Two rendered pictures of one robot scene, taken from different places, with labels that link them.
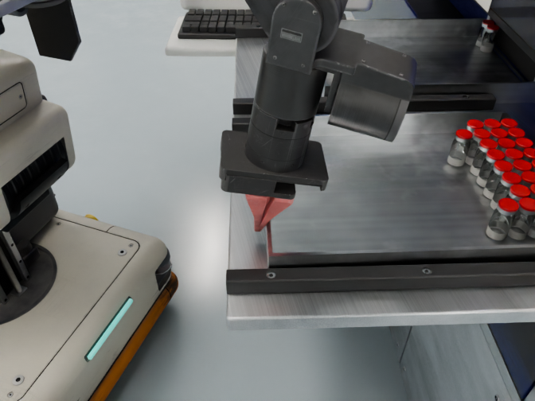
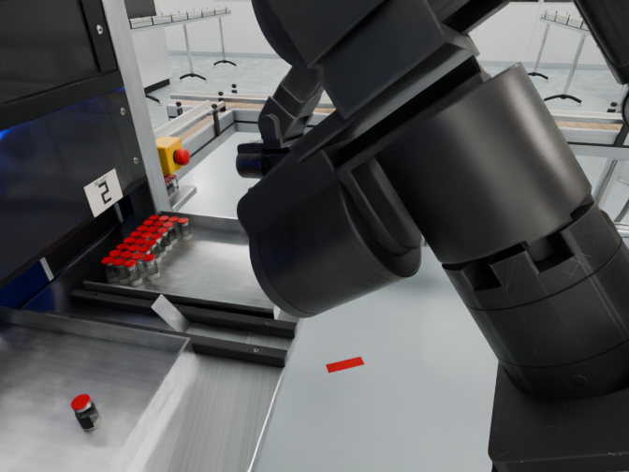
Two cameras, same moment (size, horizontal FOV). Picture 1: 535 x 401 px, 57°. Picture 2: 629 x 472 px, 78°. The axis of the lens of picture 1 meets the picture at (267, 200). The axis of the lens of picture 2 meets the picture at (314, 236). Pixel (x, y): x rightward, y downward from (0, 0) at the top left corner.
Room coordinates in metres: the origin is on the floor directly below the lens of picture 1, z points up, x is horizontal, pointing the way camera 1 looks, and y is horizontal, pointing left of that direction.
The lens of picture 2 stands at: (1.01, 0.18, 1.35)
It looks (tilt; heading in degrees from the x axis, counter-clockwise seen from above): 33 degrees down; 194
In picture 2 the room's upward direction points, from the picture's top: straight up
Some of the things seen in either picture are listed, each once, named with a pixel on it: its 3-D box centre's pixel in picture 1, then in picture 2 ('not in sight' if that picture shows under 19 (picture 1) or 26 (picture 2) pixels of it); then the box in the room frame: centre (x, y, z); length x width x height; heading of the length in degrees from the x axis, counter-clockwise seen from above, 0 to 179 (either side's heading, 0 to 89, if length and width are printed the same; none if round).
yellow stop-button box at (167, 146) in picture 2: not in sight; (163, 155); (0.22, -0.39, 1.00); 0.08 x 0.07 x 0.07; 92
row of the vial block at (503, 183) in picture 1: (493, 174); (155, 248); (0.47, -0.27, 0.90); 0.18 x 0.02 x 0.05; 3
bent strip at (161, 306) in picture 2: not in sight; (200, 320); (0.63, -0.09, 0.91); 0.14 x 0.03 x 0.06; 92
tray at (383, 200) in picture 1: (403, 181); (208, 258); (0.46, -0.16, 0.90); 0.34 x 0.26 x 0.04; 93
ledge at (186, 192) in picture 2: not in sight; (162, 197); (0.21, -0.43, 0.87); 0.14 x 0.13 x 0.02; 92
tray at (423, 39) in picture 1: (411, 57); (22, 402); (0.81, -0.25, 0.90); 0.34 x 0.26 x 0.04; 92
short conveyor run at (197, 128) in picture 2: not in sight; (174, 141); (-0.06, -0.54, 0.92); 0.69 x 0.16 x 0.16; 2
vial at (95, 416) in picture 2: not in sight; (86, 413); (0.80, -0.16, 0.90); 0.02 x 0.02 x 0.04
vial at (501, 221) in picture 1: (501, 219); (184, 228); (0.39, -0.26, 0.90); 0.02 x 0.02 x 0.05
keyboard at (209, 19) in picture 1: (264, 22); not in sight; (1.17, 0.01, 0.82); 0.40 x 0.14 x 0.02; 89
